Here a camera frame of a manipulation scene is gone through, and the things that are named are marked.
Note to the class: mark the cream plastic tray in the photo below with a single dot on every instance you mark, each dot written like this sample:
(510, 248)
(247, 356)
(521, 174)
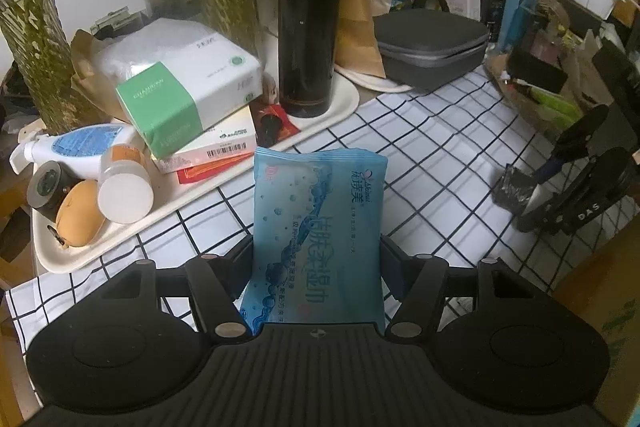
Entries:
(171, 196)

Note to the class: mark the grey zip hard case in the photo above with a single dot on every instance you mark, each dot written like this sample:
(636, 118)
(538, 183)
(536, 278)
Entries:
(426, 49)

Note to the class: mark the white pink barcode box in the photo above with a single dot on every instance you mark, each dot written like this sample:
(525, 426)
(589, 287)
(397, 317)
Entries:
(231, 137)

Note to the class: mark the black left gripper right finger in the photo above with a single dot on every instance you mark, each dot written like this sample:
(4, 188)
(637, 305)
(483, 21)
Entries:
(418, 283)

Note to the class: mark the blue wet wipes pack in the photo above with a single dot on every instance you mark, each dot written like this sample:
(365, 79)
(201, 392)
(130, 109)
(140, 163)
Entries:
(316, 238)

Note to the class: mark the white spray bottle blue label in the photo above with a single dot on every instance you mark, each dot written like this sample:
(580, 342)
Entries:
(79, 151)

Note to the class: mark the black thermos bottle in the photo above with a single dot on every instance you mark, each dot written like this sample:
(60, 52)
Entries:
(306, 43)

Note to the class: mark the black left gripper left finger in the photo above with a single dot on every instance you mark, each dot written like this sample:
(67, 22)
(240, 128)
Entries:
(215, 283)

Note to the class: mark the cardboard box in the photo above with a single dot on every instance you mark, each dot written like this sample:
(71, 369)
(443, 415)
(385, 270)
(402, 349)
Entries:
(604, 290)

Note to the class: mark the white black grid tablecloth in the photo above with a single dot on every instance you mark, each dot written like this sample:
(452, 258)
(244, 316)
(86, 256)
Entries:
(445, 151)

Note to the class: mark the green white tissue pack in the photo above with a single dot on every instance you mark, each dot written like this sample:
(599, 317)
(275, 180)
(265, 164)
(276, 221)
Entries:
(176, 99)

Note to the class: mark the black tape roll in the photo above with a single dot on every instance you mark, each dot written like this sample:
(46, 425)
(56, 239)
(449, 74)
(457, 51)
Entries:
(48, 187)

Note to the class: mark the red packet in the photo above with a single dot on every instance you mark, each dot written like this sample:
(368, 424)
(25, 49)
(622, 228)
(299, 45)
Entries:
(271, 125)

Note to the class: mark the white orange pill bottle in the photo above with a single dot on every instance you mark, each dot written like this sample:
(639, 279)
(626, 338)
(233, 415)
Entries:
(125, 192)

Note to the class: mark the left glass vase bamboo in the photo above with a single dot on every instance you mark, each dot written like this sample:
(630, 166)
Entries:
(37, 41)

